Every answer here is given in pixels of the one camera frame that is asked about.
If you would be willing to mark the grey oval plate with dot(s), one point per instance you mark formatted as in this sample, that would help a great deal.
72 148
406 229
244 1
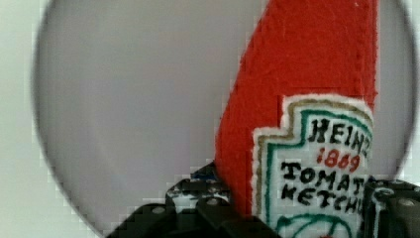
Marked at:
129 95

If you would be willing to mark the red plush ketchup bottle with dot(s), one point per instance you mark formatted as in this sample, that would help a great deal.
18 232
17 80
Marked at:
294 142

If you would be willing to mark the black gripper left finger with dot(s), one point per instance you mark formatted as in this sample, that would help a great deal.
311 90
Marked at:
196 207

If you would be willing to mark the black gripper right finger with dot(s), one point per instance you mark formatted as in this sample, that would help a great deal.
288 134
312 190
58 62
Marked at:
391 209

